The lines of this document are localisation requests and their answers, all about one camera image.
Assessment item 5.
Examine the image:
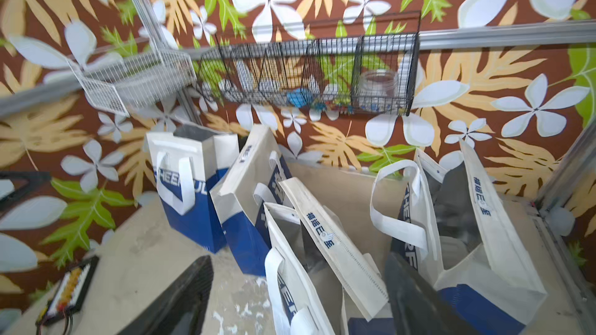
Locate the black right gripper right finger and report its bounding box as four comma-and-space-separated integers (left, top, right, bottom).
384, 252, 477, 334

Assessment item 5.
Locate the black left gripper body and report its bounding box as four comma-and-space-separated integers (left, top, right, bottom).
1, 171, 51, 212

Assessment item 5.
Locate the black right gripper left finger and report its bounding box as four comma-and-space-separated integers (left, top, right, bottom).
120, 256, 214, 334

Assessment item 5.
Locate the narrow takeout bag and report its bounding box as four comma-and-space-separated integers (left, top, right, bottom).
210, 125, 292, 276

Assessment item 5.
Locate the black connector board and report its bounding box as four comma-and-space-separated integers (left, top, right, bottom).
35, 256, 99, 334

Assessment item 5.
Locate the white wire basket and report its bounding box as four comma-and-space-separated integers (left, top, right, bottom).
67, 49, 197, 116

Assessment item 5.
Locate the black wire basket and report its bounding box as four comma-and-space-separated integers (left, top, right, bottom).
196, 11, 422, 116

